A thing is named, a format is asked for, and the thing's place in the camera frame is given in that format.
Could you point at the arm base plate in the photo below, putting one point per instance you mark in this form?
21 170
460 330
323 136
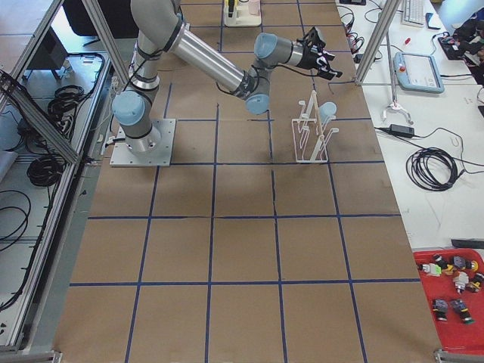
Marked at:
153 150

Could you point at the light blue cup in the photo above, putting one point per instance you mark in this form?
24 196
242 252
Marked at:
327 110

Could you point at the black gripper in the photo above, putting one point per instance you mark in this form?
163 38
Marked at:
308 60

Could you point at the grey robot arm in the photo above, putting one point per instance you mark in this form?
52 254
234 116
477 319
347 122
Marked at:
162 30

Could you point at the pink cup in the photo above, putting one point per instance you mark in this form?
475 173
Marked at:
254 7

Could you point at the cream plastic tray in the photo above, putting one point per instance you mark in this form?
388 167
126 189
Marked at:
236 14

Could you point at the aluminium frame post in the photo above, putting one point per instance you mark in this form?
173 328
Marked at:
379 31

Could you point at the white keyboard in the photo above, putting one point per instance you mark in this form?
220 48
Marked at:
413 13

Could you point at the black power adapter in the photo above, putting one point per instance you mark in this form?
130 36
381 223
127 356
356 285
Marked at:
401 131

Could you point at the white wire cup rack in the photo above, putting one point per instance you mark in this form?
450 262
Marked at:
310 136

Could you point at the blue teach pendant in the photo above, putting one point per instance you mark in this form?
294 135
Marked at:
418 72

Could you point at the red parts tray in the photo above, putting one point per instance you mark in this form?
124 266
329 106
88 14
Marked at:
453 283

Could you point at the green handled reach grabber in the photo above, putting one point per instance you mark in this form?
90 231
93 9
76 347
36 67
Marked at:
394 106

